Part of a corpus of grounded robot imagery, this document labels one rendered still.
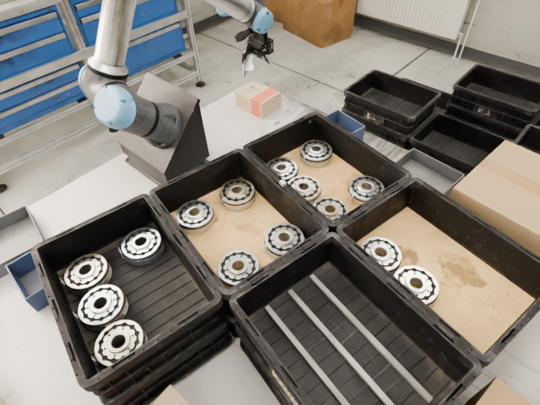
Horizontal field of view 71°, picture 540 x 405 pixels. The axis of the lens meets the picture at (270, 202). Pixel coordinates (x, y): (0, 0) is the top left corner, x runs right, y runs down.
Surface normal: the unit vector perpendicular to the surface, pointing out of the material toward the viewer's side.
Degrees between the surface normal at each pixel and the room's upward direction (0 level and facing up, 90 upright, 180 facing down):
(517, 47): 90
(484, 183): 0
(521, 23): 90
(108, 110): 46
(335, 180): 0
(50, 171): 0
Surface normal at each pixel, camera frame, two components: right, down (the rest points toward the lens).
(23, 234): -0.04, -0.68
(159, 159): -0.48, -0.10
